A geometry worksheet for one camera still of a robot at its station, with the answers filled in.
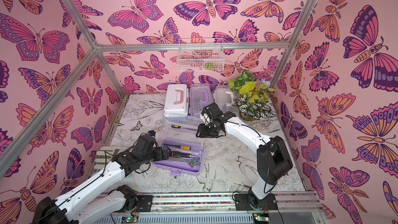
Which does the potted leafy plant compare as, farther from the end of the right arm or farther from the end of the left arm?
the end of the left arm

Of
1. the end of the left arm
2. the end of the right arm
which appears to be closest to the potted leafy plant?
the end of the right arm

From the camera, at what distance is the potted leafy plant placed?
85 centimetres
